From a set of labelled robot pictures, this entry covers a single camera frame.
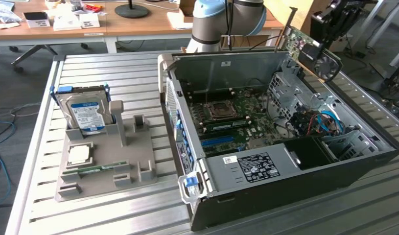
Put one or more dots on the grey parts rack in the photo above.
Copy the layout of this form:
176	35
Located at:
105	151

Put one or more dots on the green RAM stick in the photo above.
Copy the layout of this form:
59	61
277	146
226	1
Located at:
225	125
96	168

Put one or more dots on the white cup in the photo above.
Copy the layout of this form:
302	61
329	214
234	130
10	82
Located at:
53	3

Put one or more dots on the white table frame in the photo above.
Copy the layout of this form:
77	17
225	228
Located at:
384	24

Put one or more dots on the silver CPU chip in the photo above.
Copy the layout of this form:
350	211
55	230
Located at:
78	154

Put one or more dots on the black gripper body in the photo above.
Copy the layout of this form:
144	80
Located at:
353	3

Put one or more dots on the black round lamp base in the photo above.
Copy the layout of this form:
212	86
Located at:
133	12

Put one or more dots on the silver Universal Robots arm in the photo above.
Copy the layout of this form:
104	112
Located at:
213	24

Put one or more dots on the black open PC case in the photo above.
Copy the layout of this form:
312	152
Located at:
285	203

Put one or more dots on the blue expansion slot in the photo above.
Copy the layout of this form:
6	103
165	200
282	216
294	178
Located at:
217	141

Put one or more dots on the black chair base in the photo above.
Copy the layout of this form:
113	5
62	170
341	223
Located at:
33	52

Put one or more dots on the grey power supply unit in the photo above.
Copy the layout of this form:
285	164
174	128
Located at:
225	176

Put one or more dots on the white box black lid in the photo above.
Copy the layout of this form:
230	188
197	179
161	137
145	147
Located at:
38	19

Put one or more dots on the green graphics card black cooler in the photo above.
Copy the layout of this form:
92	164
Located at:
296	40

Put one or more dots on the wooden cabinet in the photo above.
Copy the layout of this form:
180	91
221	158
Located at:
304	14

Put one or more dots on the white paper label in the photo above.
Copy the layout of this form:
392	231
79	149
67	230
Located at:
7	25

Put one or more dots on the small white box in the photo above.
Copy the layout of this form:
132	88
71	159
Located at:
90	20

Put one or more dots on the metal CPU socket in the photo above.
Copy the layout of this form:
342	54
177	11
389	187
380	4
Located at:
221	110

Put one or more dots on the silver disk bay cage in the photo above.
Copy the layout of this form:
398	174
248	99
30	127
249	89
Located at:
285	98

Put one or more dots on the red small item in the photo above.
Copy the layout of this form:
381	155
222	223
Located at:
96	7

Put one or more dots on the white paper stack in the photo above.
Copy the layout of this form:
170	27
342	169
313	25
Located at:
178	22

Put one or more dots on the blue case latch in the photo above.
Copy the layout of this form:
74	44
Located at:
190	182

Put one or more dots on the clear plastic bag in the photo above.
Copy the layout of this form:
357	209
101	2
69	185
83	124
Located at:
3	14

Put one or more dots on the green motherboard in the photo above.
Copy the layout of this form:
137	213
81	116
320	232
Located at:
254	122

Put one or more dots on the hard disk blue caddy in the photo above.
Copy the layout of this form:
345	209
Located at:
85	115

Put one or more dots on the socket locking lever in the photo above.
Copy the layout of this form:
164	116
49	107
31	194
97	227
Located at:
208	96

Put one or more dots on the large white box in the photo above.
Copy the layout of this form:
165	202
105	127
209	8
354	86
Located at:
67	23

